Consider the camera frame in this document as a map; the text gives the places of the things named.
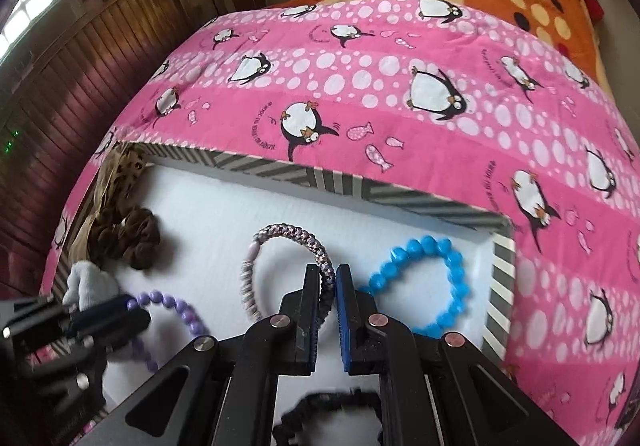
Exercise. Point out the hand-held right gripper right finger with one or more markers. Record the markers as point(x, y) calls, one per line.
point(342, 321)

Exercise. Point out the grey white scrunchie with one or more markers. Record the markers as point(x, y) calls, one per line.
point(90, 283)

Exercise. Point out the grey striped box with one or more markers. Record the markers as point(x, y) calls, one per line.
point(400, 236)

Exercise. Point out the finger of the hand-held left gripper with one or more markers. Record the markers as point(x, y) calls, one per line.
point(100, 308)
point(120, 323)

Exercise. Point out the pink penguin blanket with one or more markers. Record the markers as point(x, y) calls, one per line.
point(450, 135)

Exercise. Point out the wooden door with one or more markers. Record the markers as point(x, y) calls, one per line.
point(75, 100)

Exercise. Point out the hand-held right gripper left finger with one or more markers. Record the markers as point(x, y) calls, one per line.
point(312, 321)

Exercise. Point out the brown scrunchie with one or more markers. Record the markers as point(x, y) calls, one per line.
point(142, 236)

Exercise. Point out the leopard print scrunchie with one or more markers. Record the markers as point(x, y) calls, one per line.
point(127, 165)

